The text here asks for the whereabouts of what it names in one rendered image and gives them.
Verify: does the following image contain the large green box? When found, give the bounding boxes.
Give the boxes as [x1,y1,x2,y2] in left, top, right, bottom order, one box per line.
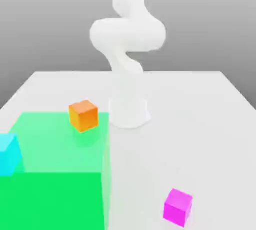
[0,111,112,230]

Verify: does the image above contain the small cyan cube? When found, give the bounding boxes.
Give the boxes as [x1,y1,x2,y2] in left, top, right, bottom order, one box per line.
[0,133,23,177]

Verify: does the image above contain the small orange cube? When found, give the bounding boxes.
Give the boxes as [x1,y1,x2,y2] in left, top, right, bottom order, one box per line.
[68,99,100,133]

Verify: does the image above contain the small magenta cube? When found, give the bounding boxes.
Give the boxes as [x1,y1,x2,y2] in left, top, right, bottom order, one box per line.
[163,188,194,228]

